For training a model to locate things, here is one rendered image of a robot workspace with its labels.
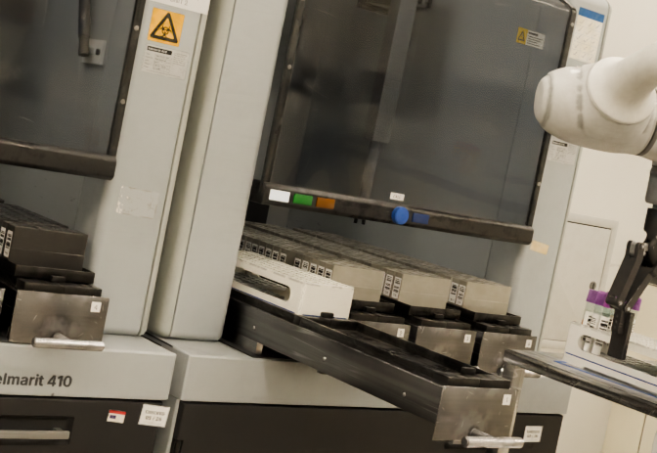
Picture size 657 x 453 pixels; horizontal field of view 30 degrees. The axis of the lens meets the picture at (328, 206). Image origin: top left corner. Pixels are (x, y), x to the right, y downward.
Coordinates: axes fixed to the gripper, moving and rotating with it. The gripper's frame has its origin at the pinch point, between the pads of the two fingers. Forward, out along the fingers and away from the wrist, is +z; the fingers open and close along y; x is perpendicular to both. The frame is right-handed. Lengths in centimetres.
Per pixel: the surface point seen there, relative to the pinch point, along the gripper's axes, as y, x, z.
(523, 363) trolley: -11.6, 12.1, 6.6
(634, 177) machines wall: 166, 173, -29
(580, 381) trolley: -10.6, 0.8, 6.1
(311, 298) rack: -40.5, 28.5, 3.1
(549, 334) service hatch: 141, 170, 27
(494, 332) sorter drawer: 4.0, 38.2, 6.6
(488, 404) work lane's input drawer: -32.6, -6.0, 8.8
